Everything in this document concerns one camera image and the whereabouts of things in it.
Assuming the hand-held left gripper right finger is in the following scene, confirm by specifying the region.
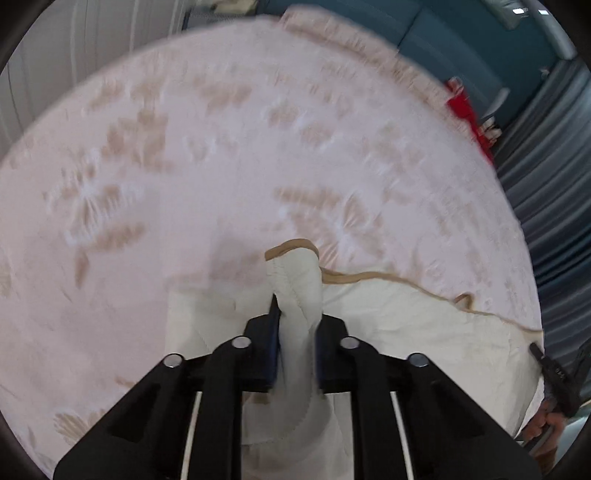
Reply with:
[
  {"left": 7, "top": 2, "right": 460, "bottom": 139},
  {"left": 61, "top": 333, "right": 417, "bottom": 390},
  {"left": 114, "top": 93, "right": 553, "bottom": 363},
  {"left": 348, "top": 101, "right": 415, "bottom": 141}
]
[{"left": 314, "top": 314, "right": 541, "bottom": 480}]

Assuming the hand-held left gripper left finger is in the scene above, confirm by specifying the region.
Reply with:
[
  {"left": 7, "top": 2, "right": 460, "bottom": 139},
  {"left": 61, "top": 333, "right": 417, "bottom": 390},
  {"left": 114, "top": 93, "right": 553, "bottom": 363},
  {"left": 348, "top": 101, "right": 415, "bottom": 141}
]
[{"left": 54, "top": 295, "right": 283, "bottom": 480}]

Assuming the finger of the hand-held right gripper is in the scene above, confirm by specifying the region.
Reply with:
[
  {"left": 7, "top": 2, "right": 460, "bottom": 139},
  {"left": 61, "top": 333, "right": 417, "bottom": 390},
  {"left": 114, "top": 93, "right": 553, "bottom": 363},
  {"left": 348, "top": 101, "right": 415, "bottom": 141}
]
[{"left": 529, "top": 342, "right": 560, "bottom": 381}]

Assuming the cream quilted zip jacket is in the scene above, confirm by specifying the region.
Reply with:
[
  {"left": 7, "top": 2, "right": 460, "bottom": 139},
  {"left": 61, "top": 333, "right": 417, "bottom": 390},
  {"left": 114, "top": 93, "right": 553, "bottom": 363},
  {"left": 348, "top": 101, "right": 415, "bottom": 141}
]
[{"left": 166, "top": 239, "right": 546, "bottom": 480}]

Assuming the person's right hand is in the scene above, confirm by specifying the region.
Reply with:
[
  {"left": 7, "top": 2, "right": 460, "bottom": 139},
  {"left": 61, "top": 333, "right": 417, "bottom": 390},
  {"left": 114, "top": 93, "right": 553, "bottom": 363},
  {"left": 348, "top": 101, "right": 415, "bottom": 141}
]
[{"left": 519, "top": 406, "right": 566, "bottom": 455}]

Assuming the pink floral bedspread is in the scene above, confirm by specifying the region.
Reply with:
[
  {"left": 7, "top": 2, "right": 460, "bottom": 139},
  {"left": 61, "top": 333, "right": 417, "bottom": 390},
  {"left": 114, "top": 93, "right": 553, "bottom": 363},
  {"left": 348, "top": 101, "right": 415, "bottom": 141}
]
[{"left": 0, "top": 11, "right": 543, "bottom": 480}]

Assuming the grey-blue curtain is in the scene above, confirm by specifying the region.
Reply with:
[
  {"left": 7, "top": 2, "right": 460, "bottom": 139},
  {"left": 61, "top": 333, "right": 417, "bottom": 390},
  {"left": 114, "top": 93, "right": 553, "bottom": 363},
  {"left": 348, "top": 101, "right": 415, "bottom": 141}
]
[{"left": 494, "top": 60, "right": 591, "bottom": 361}]

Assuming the teal padded headboard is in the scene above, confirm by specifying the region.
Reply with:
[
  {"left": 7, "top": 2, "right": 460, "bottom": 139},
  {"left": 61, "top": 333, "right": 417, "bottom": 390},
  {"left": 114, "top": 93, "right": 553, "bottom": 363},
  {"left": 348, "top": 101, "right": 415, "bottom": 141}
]
[{"left": 256, "top": 0, "right": 578, "bottom": 134}]

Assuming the white panelled wardrobe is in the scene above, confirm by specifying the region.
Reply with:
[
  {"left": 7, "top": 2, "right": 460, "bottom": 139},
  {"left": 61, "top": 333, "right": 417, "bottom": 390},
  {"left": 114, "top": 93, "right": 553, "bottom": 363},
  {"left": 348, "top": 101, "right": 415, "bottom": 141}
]
[{"left": 0, "top": 0, "right": 195, "bottom": 153}]

